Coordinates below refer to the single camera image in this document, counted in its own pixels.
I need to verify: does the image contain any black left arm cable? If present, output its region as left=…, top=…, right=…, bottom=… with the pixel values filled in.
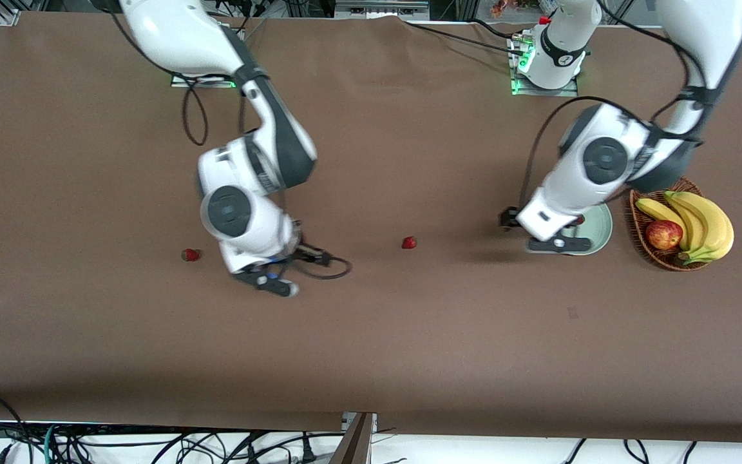
left=518, top=0, right=707, bottom=210

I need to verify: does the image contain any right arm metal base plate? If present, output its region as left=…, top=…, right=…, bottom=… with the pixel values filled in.
left=170, top=72, right=238, bottom=88

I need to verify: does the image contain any long black table cable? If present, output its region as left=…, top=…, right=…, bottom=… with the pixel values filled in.
left=403, top=22, right=528, bottom=56

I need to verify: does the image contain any grey metal box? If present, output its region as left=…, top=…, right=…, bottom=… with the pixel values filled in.
left=334, top=0, right=431, bottom=20

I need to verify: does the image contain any brown post with metal bracket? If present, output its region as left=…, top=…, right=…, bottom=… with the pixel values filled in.
left=330, top=412, right=378, bottom=464

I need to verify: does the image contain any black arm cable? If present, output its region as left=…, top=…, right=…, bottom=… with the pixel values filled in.
left=518, top=0, right=707, bottom=210
left=110, top=10, right=353, bottom=280

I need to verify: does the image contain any short black table cable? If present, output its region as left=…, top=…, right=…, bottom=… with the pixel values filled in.
left=468, top=18, right=526, bottom=41

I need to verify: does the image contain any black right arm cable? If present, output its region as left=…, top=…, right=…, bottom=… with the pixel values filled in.
left=110, top=10, right=353, bottom=280

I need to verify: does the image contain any table cover sheet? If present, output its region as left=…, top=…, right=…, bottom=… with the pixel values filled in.
left=0, top=12, right=742, bottom=445

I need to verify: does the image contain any orange background object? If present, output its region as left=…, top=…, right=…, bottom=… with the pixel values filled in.
left=490, top=0, right=555, bottom=19

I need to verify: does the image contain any teal cable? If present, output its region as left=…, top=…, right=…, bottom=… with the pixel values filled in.
left=44, top=423, right=61, bottom=464

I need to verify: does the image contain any brown wicker basket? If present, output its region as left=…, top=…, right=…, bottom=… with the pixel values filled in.
left=629, top=177, right=713, bottom=272

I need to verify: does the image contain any yellow banana bunch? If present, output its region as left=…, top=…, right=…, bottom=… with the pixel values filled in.
left=635, top=190, right=735, bottom=266

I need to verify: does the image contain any red apple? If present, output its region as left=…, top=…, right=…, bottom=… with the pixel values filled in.
left=645, top=220, right=684, bottom=251

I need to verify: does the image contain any black cable bundle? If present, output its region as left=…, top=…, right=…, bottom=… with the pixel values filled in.
left=0, top=422, right=321, bottom=464

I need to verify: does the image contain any mint green round plate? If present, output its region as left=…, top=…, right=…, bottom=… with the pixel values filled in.
left=561, top=201, right=614, bottom=256

